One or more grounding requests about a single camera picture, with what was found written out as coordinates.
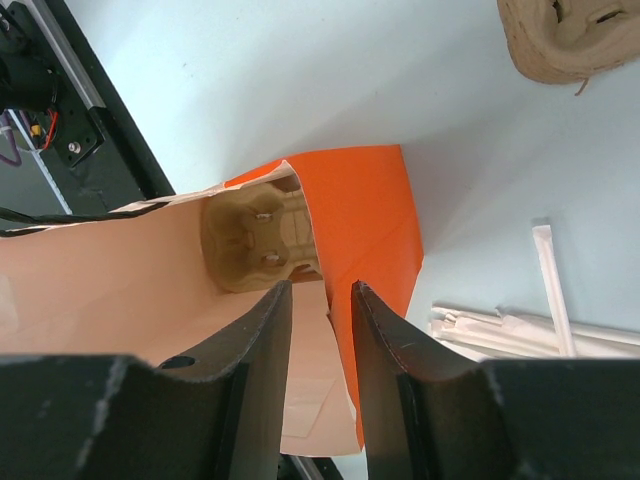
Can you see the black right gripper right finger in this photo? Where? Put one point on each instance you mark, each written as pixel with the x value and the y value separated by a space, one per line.
pixel 428 412

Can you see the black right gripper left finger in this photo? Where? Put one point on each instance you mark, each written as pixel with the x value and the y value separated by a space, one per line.
pixel 213 412

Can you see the orange paper gift bag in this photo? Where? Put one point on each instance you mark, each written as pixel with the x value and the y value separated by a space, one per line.
pixel 137 283

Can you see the single brown pulp cup carrier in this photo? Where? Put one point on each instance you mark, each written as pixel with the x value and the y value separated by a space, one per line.
pixel 258 235

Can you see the brown pulp cup carrier stack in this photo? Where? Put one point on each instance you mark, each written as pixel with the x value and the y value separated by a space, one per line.
pixel 569 42

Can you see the white wrapped straw pile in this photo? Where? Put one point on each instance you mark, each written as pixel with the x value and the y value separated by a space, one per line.
pixel 503 335

